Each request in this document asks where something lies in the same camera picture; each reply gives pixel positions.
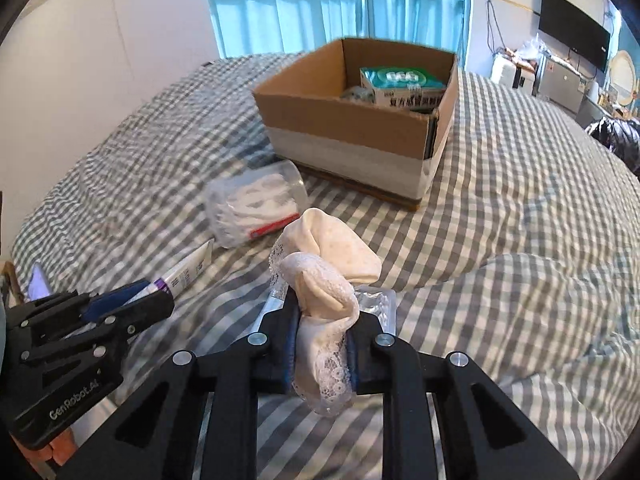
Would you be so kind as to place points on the white ointment tube purple cap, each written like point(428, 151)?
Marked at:
point(190, 270)

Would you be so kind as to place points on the wooden chair frame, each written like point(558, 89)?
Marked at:
point(9, 280)

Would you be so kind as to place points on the black garbage bag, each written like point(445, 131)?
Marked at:
point(617, 140)

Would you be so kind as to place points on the plastic bag of white gloves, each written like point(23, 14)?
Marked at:
point(250, 202)

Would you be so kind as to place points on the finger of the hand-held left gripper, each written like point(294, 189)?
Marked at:
point(112, 302)
point(150, 310)

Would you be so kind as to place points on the black wall television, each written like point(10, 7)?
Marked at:
point(575, 25)

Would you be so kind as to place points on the green white medicine box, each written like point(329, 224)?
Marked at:
point(400, 81)

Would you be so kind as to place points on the silver chest freezer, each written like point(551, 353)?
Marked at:
point(562, 82)

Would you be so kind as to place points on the small grey packet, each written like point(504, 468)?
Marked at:
point(356, 94)

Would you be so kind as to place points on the round mirror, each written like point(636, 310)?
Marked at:
point(621, 72)

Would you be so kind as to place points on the blue curtain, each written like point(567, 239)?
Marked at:
point(415, 5)
point(280, 5)

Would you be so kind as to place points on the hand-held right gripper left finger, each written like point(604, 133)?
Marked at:
point(289, 360)

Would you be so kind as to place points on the white appliance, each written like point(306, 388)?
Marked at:
point(507, 74)

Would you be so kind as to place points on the grey white plaid bed sheet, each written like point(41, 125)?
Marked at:
point(500, 210)

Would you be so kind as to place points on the cream lace underwear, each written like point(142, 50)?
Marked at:
point(330, 255)

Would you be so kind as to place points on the brown cardboard box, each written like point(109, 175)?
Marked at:
point(325, 110)

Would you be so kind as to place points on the purple phone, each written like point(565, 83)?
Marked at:
point(39, 282)

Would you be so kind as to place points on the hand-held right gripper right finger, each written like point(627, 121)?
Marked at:
point(353, 360)

